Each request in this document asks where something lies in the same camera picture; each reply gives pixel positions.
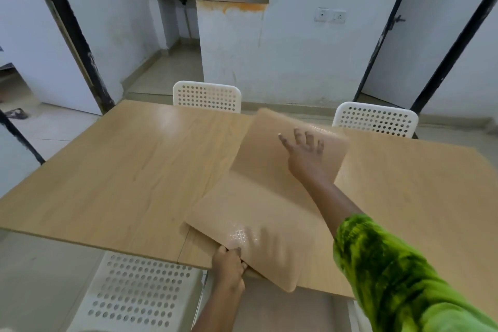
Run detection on person's left hand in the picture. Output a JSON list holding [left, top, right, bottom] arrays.
[[211, 245, 248, 294]]

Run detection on person's right hand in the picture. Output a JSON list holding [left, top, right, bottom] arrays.
[[278, 128, 325, 185]]

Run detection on tan textured placemat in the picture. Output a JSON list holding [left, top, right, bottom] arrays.
[[230, 108, 351, 197], [184, 169, 340, 293]]

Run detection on person's left forearm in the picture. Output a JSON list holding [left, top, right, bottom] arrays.
[[191, 288, 245, 332]]

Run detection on person's right forearm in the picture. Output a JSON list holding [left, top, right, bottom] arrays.
[[298, 174, 498, 332]]

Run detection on white perforated plastic chair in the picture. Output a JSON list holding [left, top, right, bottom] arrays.
[[172, 81, 243, 114], [67, 251, 208, 332], [332, 101, 419, 139]]

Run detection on white door with handle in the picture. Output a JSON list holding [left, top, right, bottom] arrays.
[[361, 0, 495, 110]]

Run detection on black door frame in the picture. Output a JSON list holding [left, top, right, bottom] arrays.
[[23, 0, 116, 114], [410, 0, 498, 114]]

